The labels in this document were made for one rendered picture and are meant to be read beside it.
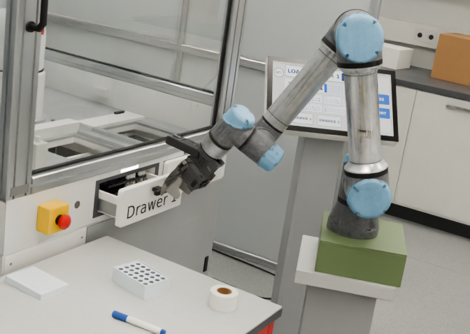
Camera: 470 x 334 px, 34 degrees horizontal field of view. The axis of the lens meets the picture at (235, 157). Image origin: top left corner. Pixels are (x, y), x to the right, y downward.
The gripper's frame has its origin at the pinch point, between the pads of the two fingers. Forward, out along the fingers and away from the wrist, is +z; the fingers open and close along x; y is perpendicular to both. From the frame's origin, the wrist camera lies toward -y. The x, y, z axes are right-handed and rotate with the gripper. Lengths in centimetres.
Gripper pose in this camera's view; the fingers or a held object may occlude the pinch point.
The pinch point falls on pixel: (166, 189)
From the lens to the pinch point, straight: 221.5
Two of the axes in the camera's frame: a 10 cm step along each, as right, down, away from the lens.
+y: 6.1, 7.6, -2.3
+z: -5.9, 6.3, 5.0
